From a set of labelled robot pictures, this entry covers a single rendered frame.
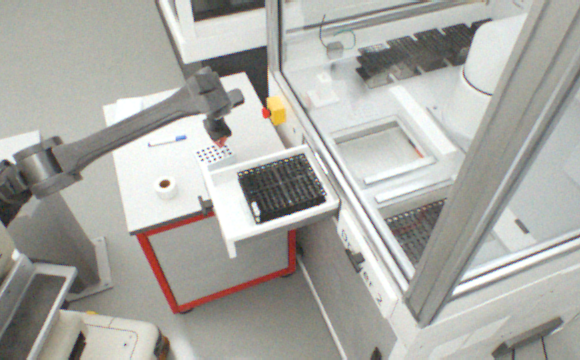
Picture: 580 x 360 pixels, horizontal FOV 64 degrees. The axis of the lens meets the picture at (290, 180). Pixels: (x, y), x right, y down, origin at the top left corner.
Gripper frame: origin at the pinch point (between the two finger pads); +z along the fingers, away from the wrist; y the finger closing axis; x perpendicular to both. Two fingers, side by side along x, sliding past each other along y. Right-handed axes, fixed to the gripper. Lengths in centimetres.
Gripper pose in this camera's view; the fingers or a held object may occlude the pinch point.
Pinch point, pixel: (220, 144)
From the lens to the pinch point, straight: 161.9
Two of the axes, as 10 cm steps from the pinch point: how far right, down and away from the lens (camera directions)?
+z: 0.1, 6.2, 7.8
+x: -8.7, 3.9, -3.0
